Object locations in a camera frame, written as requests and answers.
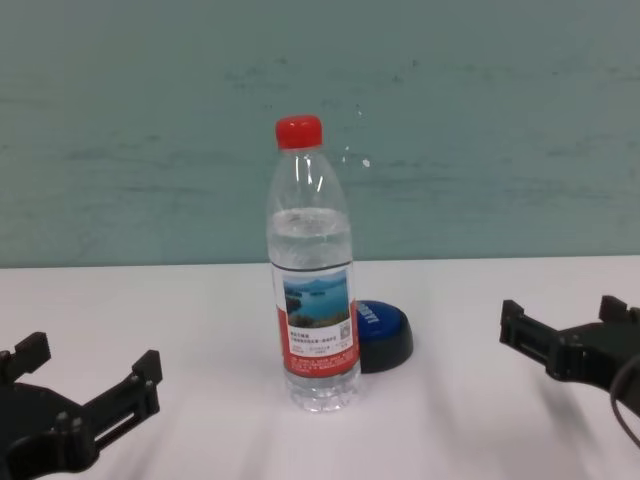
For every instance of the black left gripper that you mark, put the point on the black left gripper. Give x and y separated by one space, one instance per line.
35 430

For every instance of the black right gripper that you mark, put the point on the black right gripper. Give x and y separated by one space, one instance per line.
600 360

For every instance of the blue push button black base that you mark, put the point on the blue push button black base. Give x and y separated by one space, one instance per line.
385 330

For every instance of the clear water bottle red cap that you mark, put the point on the clear water bottle red cap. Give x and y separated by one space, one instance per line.
312 250

